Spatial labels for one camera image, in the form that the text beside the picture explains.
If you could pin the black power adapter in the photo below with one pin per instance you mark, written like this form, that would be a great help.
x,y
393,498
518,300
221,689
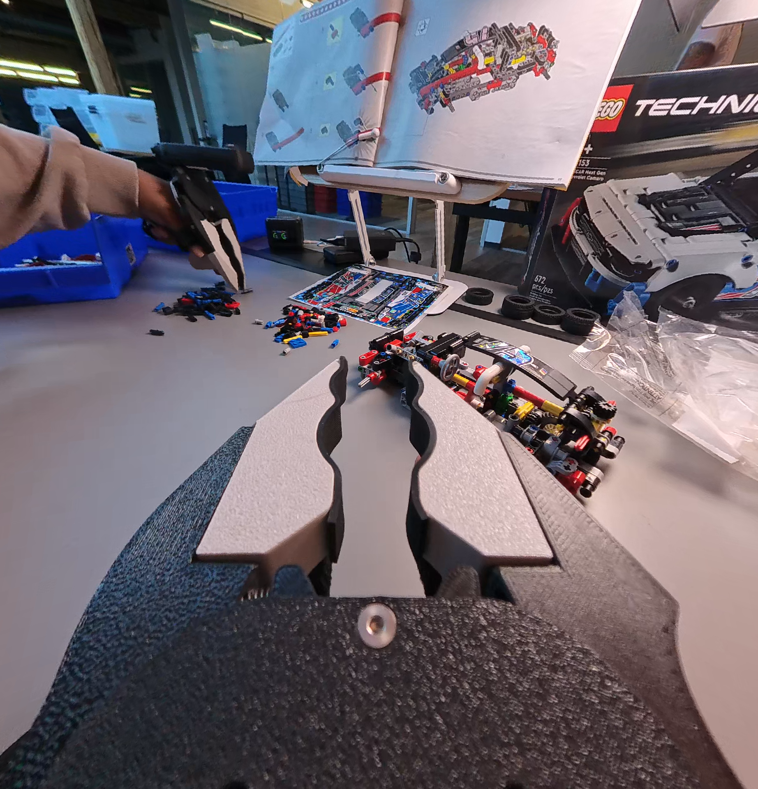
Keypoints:
x,y
373,241

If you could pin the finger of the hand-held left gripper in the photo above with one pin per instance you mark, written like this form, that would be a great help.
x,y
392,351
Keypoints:
x,y
234,246
217,253

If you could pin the white metal book stand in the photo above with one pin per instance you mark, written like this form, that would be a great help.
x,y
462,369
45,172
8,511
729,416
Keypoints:
x,y
385,182

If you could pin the open lego instruction book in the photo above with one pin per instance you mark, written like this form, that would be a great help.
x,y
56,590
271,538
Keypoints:
x,y
490,111

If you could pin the black rubber toy tire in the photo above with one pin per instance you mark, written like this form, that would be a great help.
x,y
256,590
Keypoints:
x,y
548,314
579,322
518,307
479,297

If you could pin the heap of larger lego parts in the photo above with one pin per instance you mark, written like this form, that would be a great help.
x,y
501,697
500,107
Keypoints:
x,y
58,259

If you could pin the blue bin with code sticker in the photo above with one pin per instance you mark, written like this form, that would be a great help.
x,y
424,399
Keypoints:
x,y
52,286

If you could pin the lego set cardboard box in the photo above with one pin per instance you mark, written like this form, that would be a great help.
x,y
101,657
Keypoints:
x,y
675,203

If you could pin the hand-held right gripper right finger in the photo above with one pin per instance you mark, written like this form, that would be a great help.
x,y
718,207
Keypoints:
x,y
484,487

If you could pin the holographic sticker sheet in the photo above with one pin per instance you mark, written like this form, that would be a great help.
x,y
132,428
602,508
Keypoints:
x,y
373,296

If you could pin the black charger with green lights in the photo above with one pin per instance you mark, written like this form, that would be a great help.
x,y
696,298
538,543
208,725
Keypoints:
x,y
284,233

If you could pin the person's left hand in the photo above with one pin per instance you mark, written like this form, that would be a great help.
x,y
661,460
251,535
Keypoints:
x,y
160,203

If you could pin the blue plastic bin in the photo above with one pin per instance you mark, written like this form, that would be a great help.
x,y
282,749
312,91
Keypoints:
x,y
249,209

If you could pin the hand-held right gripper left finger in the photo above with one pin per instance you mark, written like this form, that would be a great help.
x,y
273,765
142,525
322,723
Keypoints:
x,y
268,481

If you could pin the empty clear plastic bags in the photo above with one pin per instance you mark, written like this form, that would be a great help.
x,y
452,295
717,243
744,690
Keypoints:
x,y
693,382

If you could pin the pile of blue black pins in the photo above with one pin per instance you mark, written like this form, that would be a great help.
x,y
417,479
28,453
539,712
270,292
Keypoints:
x,y
200,305

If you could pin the white storage crates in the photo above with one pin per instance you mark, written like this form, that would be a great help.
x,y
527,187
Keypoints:
x,y
107,120

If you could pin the pile of colourful lego pieces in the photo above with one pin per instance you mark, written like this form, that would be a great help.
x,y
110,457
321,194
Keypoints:
x,y
305,326

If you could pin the person's left forearm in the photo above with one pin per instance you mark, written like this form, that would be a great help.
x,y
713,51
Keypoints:
x,y
52,185

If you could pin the partly built lego car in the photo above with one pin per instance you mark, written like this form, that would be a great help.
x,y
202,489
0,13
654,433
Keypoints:
x,y
508,394

